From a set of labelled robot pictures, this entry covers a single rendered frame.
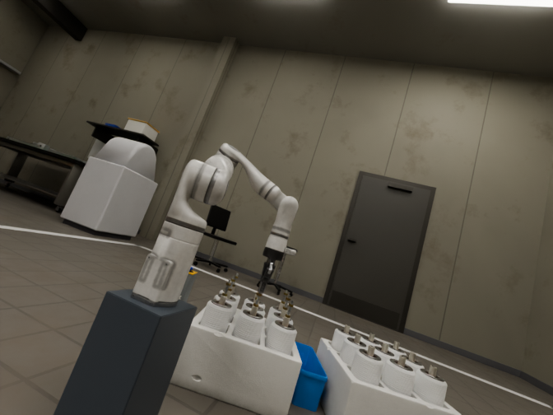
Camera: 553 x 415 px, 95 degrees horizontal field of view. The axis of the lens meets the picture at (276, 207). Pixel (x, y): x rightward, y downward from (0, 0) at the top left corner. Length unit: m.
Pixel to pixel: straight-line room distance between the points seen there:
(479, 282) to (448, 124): 2.42
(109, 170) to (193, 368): 3.08
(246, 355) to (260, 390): 0.11
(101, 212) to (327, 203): 3.13
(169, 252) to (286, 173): 3.97
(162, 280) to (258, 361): 0.47
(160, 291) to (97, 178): 3.29
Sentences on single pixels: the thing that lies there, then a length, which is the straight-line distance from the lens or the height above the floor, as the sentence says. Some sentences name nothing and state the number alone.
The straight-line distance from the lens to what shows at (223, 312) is 0.94.
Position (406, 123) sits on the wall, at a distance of 4.93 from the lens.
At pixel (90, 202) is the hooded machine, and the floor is 0.34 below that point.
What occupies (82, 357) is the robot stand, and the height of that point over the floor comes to 0.17.
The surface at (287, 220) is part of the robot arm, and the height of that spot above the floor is 0.61.
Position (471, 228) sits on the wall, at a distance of 4.60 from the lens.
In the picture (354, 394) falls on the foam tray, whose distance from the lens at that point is 1.02.
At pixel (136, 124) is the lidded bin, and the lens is 5.53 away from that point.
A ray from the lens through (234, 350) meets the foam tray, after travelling 0.94.
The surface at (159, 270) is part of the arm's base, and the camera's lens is 0.60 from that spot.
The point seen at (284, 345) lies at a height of 0.20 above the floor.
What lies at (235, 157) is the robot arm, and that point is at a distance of 1.00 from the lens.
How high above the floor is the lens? 0.48
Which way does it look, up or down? 10 degrees up
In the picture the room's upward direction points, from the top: 19 degrees clockwise
